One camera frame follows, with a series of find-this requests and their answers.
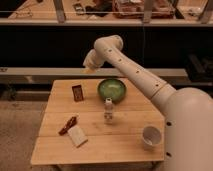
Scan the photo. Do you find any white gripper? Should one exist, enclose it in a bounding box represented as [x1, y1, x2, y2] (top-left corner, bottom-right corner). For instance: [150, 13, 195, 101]
[83, 49, 103, 73]

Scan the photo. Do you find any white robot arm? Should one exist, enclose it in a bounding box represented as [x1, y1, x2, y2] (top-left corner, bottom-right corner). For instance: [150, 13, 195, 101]
[83, 35, 213, 171]

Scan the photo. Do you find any green bowl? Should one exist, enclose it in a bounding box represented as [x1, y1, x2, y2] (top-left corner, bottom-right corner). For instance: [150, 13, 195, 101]
[97, 78, 126, 103]

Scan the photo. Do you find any small white bottle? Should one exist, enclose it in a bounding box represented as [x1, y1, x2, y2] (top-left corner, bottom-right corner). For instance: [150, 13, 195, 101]
[104, 98, 113, 124]

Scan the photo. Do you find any dark device on shelf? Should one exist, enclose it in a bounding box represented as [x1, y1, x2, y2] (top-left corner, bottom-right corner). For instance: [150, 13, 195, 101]
[73, 3, 85, 15]

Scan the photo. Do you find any red tray on shelf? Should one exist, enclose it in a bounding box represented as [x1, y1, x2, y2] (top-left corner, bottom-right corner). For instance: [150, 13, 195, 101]
[112, 0, 175, 18]

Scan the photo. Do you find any wooden table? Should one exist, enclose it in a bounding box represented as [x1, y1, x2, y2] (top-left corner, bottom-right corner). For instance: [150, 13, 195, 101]
[31, 79, 164, 165]

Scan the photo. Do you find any white cup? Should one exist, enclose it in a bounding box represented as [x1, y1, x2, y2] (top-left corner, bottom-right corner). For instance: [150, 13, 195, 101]
[142, 126, 162, 150]

